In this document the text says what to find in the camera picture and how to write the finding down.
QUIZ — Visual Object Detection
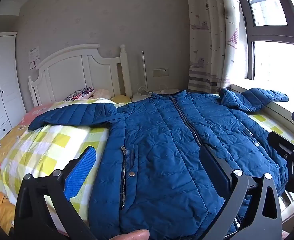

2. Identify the cream pink pillow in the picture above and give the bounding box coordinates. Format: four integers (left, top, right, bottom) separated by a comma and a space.
91, 89, 112, 99

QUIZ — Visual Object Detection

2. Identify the white wardrobe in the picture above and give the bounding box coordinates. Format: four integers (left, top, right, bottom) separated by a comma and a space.
0, 32, 27, 153

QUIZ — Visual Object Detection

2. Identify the yellow pillow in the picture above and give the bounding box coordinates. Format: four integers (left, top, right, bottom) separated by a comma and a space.
111, 94, 132, 103

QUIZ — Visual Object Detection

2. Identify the white cable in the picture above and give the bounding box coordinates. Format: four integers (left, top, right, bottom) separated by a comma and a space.
136, 86, 153, 97

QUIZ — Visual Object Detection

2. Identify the cream boat-print curtain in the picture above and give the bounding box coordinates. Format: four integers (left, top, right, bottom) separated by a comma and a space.
186, 0, 249, 94

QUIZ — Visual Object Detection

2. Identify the dark-framed window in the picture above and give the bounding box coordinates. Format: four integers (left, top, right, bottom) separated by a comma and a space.
236, 0, 294, 105

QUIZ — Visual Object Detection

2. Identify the white bedside unit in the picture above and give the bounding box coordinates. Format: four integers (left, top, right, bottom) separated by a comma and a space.
132, 92, 153, 103

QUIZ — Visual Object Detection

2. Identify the white wooden headboard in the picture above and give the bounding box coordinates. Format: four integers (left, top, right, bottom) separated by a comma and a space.
28, 44, 133, 106

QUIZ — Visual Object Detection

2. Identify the orange floral bedsheet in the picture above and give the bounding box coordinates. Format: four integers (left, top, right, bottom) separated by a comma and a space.
0, 102, 55, 230

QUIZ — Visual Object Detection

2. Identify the paper wall notice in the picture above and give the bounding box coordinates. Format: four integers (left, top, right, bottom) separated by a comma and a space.
28, 46, 41, 70

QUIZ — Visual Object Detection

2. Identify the wall socket panel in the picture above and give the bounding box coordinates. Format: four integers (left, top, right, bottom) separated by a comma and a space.
153, 68, 169, 77

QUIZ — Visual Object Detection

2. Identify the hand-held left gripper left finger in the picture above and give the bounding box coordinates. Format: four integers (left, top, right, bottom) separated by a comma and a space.
13, 145, 97, 240

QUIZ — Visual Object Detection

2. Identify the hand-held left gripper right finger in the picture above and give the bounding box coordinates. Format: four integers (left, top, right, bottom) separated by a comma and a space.
198, 145, 282, 240

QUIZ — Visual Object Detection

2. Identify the colourful patterned pillow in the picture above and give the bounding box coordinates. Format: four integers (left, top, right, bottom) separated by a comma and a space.
63, 87, 95, 102

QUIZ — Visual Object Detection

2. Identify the blue quilted jacket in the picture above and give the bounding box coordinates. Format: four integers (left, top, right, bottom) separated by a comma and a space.
28, 88, 290, 235

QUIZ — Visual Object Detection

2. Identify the cream window ledge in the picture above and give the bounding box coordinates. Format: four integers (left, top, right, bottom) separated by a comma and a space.
231, 84, 294, 150

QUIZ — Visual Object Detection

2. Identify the yellow checked plastic sheet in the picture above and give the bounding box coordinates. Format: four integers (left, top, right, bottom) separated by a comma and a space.
0, 97, 294, 233

